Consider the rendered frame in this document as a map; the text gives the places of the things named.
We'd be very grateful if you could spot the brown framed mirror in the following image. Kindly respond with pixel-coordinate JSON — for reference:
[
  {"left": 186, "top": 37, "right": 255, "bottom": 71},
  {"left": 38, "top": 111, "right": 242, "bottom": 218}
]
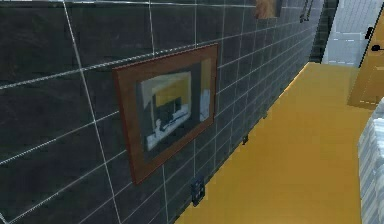
[{"left": 112, "top": 43, "right": 220, "bottom": 186}]

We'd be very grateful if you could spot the brown framed picture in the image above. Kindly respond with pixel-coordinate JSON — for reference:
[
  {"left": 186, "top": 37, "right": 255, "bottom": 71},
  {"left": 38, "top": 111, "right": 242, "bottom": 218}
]
[{"left": 255, "top": 0, "right": 283, "bottom": 20}]

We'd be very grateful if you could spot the yellow room door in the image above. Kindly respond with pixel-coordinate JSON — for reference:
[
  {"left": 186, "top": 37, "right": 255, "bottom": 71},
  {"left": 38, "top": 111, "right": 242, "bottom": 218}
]
[{"left": 346, "top": 4, "right": 384, "bottom": 110}]

